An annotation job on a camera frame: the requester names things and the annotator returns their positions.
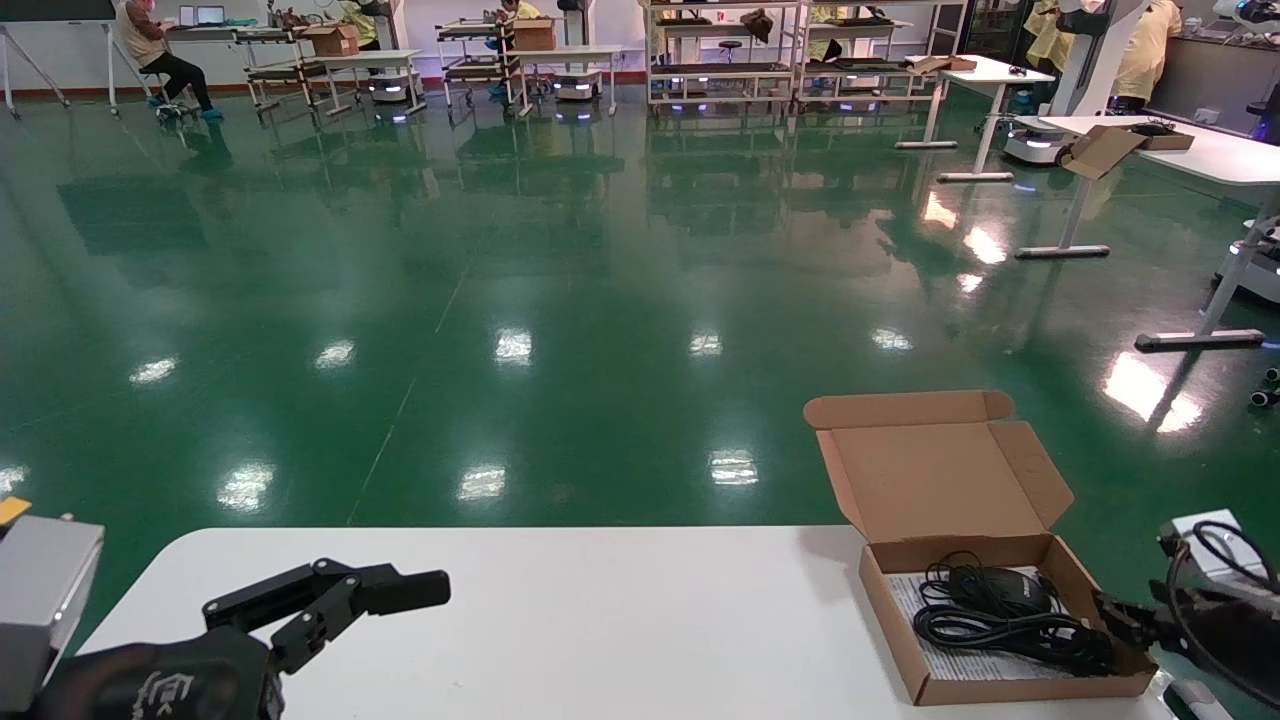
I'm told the dark counter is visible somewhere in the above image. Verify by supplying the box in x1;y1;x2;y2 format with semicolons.
1160;35;1280;137

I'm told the white paper manual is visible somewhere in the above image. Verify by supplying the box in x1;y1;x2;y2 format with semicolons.
888;568;1091;683

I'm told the metal rack cart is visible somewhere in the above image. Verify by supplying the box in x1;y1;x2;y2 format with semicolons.
235;20;333;126
437;16;533;119

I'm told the white mobile robot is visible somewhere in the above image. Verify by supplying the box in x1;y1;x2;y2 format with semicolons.
552;0;605;104
358;0;415;111

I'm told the large white table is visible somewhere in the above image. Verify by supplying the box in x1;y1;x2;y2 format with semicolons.
1013;114;1280;353

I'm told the black coiled cable bundle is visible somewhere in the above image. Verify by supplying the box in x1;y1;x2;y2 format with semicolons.
912;550;1116;678

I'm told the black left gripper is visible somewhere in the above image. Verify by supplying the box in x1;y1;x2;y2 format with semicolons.
40;559;452;720

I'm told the white grey robot base part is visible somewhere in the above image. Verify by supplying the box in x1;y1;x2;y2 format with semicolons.
1163;680;1238;720

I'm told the black wheeled stool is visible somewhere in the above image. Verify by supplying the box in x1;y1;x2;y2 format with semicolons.
140;68;201;123

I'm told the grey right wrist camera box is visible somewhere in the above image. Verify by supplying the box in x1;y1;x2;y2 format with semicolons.
1160;510;1251;586

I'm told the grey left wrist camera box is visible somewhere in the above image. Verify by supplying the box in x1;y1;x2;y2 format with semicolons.
0;515;106;713

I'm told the white table with T-legs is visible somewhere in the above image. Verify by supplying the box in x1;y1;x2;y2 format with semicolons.
895;55;1058;185

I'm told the small white table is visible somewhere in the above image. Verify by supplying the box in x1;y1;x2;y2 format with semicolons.
310;48;429;119
510;44;624;117

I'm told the black board on stand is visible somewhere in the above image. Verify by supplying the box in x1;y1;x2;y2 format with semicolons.
0;0;121;116

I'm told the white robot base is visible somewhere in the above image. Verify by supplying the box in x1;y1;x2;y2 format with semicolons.
1213;215;1280;307

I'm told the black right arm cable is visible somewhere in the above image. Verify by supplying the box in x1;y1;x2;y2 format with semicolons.
1165;520;1280;711

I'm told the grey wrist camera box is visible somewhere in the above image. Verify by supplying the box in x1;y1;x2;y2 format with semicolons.
0;515;106;713
1160;510;1251;586

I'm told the tall white robot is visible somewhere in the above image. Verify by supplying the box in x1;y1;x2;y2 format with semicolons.
1003;0;1147;167

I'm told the black computer mouse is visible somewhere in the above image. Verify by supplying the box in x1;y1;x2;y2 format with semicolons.
945;565;1056;616

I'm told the seated person beige shirt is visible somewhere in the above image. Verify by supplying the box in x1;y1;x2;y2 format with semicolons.
118;0;223;123

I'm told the white shelving rack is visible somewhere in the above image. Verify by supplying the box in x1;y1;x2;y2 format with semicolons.
645;0;807;113
800;0;967;113

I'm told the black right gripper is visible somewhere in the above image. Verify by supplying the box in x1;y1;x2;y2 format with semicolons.
1093;585;1280;701

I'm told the white desk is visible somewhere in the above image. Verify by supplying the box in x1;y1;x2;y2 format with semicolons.
165;25;251;49

